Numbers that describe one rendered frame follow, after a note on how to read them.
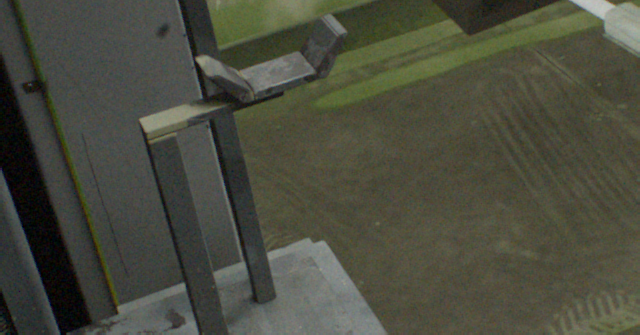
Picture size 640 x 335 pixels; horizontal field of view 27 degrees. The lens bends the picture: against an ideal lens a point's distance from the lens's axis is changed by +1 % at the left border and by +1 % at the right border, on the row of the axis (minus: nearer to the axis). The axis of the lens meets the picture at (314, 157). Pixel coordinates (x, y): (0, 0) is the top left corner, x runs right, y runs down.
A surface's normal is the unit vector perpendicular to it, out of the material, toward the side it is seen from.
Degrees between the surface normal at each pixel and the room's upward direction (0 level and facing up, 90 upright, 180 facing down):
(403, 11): 90
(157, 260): 90
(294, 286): 0
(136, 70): 90
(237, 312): 0
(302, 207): 0
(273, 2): 57
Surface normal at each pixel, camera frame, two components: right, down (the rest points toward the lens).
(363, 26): 0.34, 0.47
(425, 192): -0.17, -0.83
